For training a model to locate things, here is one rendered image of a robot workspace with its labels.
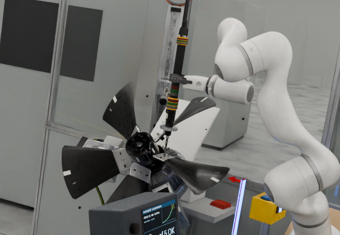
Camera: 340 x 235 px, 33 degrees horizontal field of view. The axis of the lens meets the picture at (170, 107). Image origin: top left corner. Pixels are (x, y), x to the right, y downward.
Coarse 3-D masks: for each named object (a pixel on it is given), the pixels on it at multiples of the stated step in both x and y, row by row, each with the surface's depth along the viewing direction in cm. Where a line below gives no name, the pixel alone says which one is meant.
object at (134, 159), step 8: (136, 136) 234; (144, 136) 233; (128, 144) 232; (136, 144) 232; (144, 144) 231; (152, 144) 228; (128, 152) 229; (136, 152) 229; (144, 152) 227; (152, 152) 229; (160, 152) 238; (136, 160) 230; (144, 160) 229; (152, 160) 231; (152, 168) 235; (160, 168) 235
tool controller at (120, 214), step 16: (96, 208) 145; (112, 208) 144; (128, 208) 142; (144, 208) 147; (160, 208) 153; (176, 208) 160; (96, 224) 144; (112, 224) 141; (128, 224) 141; (144, 224) 146; (160, 224) 153; (176, 224) 159
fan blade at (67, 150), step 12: (72, 156) 240; (84, 156) 238; (96, 156) 237; (108, 156) 236; (72, 168) 239; (84, 168) 238; (96, 168) 238; (108, 168) 237; (72, 180) 239; (84, 180) 238; (96, 180) 238; (72, 192) 239; (84, 192) 239
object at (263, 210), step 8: (264, 192) 245; (256, 200) 234; (264, 200) 233; (256, 208) 234; (264, 208) 233; (272, 208) 231; (256, 216) 235; (264, 216) 233; (272, 216) 231; (280, 216) 239
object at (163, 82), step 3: (162, 78) 293; (165, 78) 293; (159, 81) 284; (162, 81) 284; (165, 81) 285; (168, 81) 287; (159, 84) 284; (162, 84) 284; (165, 84) 284; (168, 84) 284; (159, 87) 284; (162, 87) 284; (168, 87) 284; (159, 90) 284; (162, 90) 284; (159, 93) 285; (162, 93) 285
